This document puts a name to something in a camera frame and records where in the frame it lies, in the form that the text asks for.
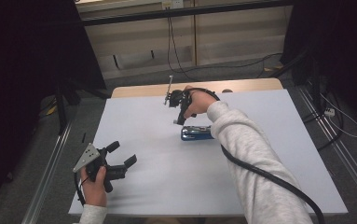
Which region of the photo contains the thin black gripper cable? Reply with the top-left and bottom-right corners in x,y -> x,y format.
74,172 -> 88,207

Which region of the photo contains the white wall socket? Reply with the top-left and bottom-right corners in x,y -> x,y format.
161,0 -> 185,10

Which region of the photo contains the blue stapler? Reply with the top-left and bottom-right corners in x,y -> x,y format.
180,124 -> 215,142

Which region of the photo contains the person's left hand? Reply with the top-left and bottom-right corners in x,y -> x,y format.
79,165 -> 108,208

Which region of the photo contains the person's right hand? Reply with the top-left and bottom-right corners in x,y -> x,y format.
183,85 -> 218,119

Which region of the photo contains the black curtain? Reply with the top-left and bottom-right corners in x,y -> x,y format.
279,0 -> 357,133
0,0 -> 107,220

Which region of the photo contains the white floor cable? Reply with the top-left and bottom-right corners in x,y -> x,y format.
319,92 -> 357,139

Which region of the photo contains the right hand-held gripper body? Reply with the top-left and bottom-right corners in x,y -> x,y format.
163,75 -> 198,119

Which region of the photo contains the black wall cable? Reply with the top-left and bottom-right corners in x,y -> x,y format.
166,16 -> 284,81

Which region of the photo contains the white table mat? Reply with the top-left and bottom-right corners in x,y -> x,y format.
68,89 -> 350,217

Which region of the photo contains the thick black gripper cable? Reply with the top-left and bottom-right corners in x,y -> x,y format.
189,87 -> 326,224

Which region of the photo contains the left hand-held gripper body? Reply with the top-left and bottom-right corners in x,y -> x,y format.
72,142 -> 128,194

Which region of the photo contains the black metal stand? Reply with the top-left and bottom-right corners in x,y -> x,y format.
54,78 -> 81,135

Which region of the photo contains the black floor cable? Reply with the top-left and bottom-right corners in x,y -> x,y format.
301,76 -> 346,152

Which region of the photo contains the metal floor rail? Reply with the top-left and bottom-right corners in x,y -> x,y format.
296,86 -> 357,204
21,121 -> 74,224

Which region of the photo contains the black horizontal bar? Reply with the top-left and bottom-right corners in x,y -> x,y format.
80,0 -> 295,28

